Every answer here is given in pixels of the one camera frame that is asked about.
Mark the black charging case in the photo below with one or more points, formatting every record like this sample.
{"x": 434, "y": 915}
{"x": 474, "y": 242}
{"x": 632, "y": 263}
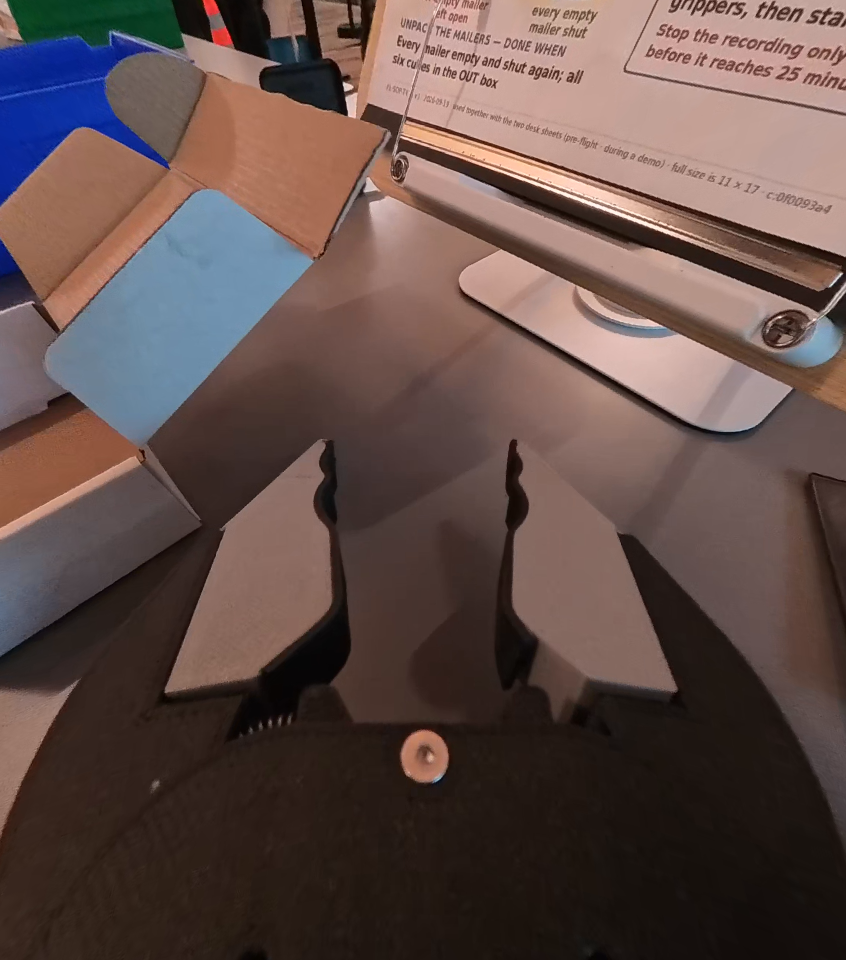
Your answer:
{"x": 307, "y": 82}

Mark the printed instruction sheet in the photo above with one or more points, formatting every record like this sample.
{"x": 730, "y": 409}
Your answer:
{"x": 693, "y": 112}

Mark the white cardboard mailer box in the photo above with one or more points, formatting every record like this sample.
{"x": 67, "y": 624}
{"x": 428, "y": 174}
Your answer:
{"x": 168, "y": 315}

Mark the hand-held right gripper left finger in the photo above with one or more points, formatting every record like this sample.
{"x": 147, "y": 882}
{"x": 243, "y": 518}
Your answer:
{"x": 258, "y": 600}

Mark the instruction sheet on stand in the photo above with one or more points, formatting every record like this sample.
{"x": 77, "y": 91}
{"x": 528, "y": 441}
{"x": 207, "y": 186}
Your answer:
{"x": 618, "y": 300}

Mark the blue plastic bin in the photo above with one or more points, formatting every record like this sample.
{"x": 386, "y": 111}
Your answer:
{"x": 3, "y": 150}

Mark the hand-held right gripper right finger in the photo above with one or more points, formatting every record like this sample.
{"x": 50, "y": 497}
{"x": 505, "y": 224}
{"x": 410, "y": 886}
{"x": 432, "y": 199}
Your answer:
{"x": 580, "y": 600}

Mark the orange traffic cone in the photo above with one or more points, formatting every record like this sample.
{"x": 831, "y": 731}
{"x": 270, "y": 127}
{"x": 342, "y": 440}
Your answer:
{"x": 217, "y": 22}

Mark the green plastic bin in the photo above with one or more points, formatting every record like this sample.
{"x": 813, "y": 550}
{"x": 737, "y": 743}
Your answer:
{"x": 93, "y": 19}

